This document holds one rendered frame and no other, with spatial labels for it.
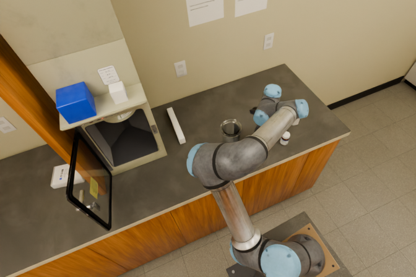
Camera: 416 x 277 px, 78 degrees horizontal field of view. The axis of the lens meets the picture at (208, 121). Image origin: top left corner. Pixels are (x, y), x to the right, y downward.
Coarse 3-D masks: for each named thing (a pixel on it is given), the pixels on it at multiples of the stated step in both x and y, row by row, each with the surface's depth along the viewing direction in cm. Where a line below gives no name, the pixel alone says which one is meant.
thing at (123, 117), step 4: (128, 112) 116; (132, 112) 118; (116, 116) 114; (120, 116) 115; (124, 116) 116; (128, 116) 117; (104, 120) 117; (108, 120) 116; (112, 120) 115; (116, 120) 115; (120, 120) 116
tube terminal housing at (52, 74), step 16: (96, 48) 86; (112, 48) 88; (32, 64) 82; (48, 64) 84; (64, 64) 86; (80, 64) 88; (96, 64) 90; (112, 64) 93; (128, 64) 95; (48, 80) 88; (64, 80) 90; (80, 80) 92; (96, 80) 95; (128, 80) 100; (144, 112) 116; (160, 144) 137; (144, 160) 142
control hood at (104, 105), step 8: (128, 88) 101; (136, 88) 101; (96, 96) 99; (104, 96) 99; (128, 96) 98; (136, 96) 98; (144, 96) 98; (96, 104) 97; (104, 104) 96; (112, 104) 96; (120, 104) 96; (128, 104) 95; (136, 104) 96; (104, 112) 94; (112, 112) 94; (64, 120) 93; (88, 120) 92; (64, 128) 91
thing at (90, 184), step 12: (84, 144) 110; (72, 156) 97; (84, 156) 107; (84, 168) 105; (96, 168) 117; (84, 180) 102; (96, 180) 114; (108, 180) 130; (72, 192) 91; (84, 192) 100; (96, 192) 111; (108, 192) 126; (72, 204) 90; (84, 204) 98; (108, 204) 123; (108, 216) 119
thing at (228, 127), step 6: (228, 120) 132; (234, 120) 131; (222, 126) 129; (228, 126) 135; (234, 126) 134; (240, 126) 128; (222, 132) 127; (228, 132) 139; (234, 132) 138; (222, 138) 136; (228, 138) 129; (234, 138) 129
